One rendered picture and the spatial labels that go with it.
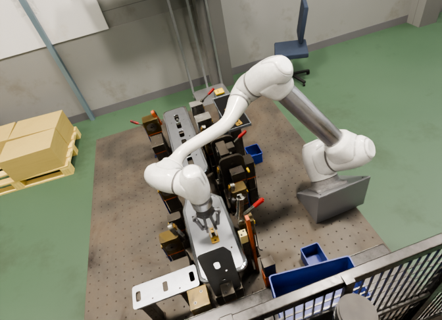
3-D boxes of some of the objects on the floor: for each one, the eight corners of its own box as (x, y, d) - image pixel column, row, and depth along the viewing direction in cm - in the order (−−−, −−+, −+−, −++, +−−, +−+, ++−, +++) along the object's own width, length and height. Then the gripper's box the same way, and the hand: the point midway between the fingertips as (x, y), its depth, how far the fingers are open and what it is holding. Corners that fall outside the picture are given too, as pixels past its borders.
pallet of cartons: (81, 132, 406) (64, 106, 376) (75, 173, 346) (55, 145, 316) (-11, 160, 396) (-36, 136, 366) (-33, 207, 336) (-65, 183, 306)
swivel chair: (302, 65, 431) (304, -5, 366) (319, 82, 392) (324, 6, 327) (266, 75, 428) (261, 6, 363) (280, 93, 389) (277, 20, 324)
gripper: (216, 191, 127) (225, 222, 143) (184, 203, 125) (196, 232, 141) (221, 205, 121) (230, 235, 137) (187, 216, 120) (200, 246, 136)
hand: (212, 230), depth 137 cm, fingers closed, pressing on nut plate
